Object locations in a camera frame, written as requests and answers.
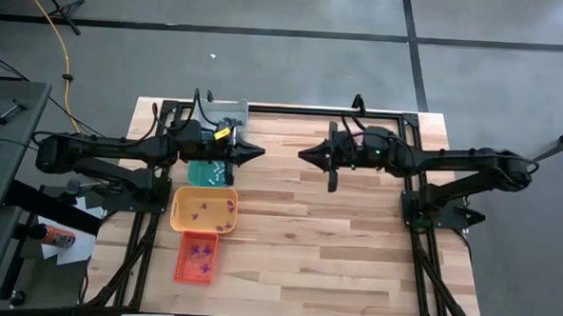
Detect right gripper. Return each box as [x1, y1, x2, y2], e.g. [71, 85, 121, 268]
[296, 119, 366, 195]

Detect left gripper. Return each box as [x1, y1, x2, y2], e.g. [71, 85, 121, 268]
[199, 117, 268, 188]

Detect translucent white decoration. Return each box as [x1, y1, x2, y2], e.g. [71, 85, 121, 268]
[185, 245, 215, 276]

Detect white plastic bin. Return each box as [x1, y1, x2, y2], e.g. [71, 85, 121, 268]
[192, 95, 251, 133]

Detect teal plastic bin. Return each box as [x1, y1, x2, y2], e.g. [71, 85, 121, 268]
[186, 159, 235, 189]

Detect yellow plastic bin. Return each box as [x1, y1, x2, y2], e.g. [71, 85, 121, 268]
[169, 185, 241, 236]

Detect orange plastic basket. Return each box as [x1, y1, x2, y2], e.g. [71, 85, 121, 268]
[172, 228, 221, 286]

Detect white paper sheets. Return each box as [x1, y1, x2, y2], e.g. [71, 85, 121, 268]
[33, 192, 108, 268]

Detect black desk crossbar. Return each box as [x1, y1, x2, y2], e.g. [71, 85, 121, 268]
[2, 177, 107, 237]

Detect orange spray bottle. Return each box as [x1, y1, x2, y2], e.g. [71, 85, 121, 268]
[29, 223, 78, 250]

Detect black tripod stand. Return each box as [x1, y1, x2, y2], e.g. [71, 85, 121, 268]
[29, 0, 87, 37]

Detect small black round knob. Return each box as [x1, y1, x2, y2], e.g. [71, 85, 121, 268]
[8, 289, 28, 309]

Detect black floor cable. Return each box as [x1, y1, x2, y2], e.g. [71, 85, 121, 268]
[0, 49, 128, 146]

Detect yellow floor cable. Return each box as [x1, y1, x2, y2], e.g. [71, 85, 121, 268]
[8, 0, 88, 137]

